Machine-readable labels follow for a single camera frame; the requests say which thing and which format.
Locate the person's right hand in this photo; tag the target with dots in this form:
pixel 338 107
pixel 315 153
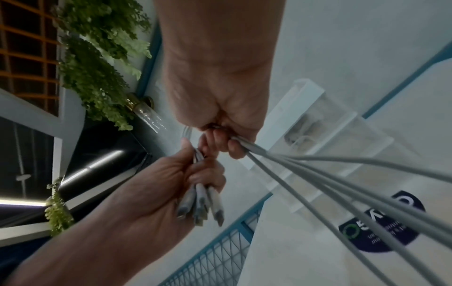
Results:
pixel 219 92

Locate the person's left hand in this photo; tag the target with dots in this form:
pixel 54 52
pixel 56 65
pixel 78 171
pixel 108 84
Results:
pixel 148 195

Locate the person's left forearm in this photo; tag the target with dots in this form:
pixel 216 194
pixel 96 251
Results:
pixel 81 254

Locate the person's right forearm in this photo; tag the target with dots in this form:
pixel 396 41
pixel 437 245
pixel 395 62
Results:
pixel 219 28

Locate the white light strip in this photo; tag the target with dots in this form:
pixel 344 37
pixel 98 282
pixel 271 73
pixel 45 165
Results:
pixel 91 167
pixel 21 202

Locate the small green plant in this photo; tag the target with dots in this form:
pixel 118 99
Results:
pixel 57 209

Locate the large green hanging fern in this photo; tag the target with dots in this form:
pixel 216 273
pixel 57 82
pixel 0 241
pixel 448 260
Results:
pixel 99 55

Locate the orange lattice panel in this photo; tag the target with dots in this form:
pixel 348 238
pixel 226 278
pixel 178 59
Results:
pixel 28 50

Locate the round dark sticker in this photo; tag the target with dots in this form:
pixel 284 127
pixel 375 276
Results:
pixel 378 231

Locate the clear acrylic wall holder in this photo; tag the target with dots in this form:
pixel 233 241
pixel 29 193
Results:
pixel 317 123

